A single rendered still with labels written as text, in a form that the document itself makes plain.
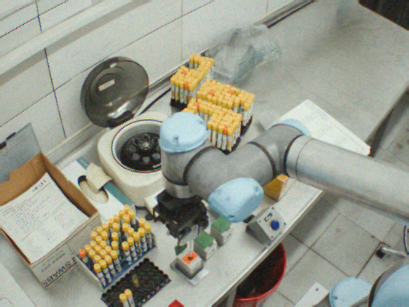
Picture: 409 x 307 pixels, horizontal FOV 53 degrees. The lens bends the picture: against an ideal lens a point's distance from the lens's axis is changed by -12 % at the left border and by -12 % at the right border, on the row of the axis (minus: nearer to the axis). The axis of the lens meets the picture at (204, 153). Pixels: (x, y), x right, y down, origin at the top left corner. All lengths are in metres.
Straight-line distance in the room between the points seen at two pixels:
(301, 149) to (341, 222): 1.73
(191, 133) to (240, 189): 0.12
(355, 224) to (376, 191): 1.82
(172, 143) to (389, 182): 0.34
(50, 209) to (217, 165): 0.68
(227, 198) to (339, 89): 1.14
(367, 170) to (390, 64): 1.39
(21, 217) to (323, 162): 0.87
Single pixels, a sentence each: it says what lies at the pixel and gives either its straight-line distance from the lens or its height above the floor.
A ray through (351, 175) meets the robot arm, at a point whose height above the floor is 1.47.
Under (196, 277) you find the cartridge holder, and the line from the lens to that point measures 1.18.
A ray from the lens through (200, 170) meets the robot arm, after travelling 0.70.
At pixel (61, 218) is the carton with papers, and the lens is 1.25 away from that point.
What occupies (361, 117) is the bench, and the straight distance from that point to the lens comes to 1.66.
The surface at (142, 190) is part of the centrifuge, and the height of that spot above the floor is 0.97.
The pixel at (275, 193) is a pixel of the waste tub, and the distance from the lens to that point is 1.31.
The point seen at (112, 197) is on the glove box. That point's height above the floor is 0.94.
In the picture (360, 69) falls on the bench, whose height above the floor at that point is 0.88.
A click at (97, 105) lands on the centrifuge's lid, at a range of 1.37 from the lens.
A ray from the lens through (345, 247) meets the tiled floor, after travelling 2.36.
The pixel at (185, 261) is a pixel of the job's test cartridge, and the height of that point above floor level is 0.95.
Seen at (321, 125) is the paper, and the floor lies 0.89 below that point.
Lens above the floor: 1.95
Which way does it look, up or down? 49 degrees down
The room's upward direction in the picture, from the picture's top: 3 degrees clockwise
